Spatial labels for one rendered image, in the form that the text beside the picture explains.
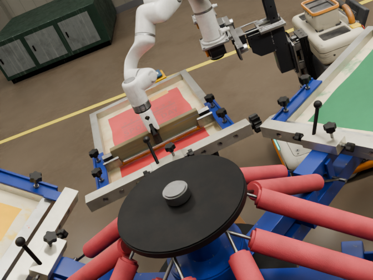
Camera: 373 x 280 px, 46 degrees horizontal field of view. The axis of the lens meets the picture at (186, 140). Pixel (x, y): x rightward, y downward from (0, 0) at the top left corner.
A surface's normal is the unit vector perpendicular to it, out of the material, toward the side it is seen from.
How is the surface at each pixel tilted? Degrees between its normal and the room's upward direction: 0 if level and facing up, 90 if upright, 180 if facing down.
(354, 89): 0
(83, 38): 90
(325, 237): 0
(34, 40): 90
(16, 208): 32
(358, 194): 0
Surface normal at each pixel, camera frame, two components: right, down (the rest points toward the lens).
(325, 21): 0.09, 0.55
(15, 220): 0.18, -0.74
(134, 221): -0.35, -0.78
